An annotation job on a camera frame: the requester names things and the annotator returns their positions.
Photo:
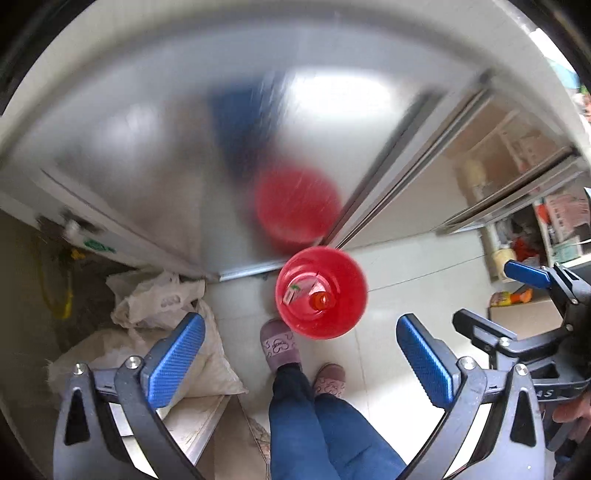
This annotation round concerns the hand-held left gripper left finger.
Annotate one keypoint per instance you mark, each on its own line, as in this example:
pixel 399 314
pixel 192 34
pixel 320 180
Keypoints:
pixel 178 357

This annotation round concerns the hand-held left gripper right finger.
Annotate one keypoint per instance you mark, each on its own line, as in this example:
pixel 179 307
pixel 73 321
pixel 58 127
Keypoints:
pixel 422 362

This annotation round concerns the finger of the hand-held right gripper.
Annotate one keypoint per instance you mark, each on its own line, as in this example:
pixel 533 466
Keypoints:
pixel 528 274
pixel 480 332

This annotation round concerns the red plastic bucket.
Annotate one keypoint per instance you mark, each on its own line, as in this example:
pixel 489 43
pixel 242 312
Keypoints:
pixel 344 286

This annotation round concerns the person's right hand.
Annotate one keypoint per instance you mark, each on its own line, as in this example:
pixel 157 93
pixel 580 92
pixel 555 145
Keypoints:
pixel 575 413

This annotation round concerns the orange plastic item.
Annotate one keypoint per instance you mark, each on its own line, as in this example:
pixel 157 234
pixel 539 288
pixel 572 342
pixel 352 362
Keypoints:
pixel 527 294

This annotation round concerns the red plastic bag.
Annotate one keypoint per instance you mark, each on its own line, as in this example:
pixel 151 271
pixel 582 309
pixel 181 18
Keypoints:
pixel 524 249

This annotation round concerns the cream plastic bag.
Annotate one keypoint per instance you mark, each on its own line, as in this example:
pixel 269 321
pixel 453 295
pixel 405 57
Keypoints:
pixel 503 261

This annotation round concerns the large white woven sack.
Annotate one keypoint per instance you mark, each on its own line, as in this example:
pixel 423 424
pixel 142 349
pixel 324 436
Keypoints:
pixel 207 369

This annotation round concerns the yellow snack bag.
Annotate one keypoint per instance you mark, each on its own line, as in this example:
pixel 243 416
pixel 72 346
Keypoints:
pixel 503 299

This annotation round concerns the beige box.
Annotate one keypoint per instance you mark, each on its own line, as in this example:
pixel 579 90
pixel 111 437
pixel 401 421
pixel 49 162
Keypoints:
pixel 521 316

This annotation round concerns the white shelf unit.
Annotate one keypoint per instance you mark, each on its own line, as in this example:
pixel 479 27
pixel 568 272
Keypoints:
pixel 489 240

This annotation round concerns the white plastic bag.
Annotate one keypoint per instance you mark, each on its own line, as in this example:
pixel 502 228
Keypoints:
pixel 152 295

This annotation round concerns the pink white box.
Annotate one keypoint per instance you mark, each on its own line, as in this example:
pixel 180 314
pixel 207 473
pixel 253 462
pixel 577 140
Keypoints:
pixel 565 217

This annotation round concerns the low white board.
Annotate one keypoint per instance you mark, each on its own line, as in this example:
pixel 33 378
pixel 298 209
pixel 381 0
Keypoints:
pixel 194 424

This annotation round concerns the pink patterned slipper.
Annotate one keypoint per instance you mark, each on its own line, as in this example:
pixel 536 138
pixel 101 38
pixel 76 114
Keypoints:
pixel 330 381
pixel 279 346

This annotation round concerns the plastic bottle with red cap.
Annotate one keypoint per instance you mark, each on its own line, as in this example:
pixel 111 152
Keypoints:
pixel 322 301

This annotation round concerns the smooth steel cabinet door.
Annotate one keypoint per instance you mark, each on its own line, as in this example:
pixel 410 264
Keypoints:
pixel 415 184

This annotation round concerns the embossed steel cabinet door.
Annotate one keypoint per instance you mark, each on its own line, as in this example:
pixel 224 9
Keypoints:
pixel 161 138

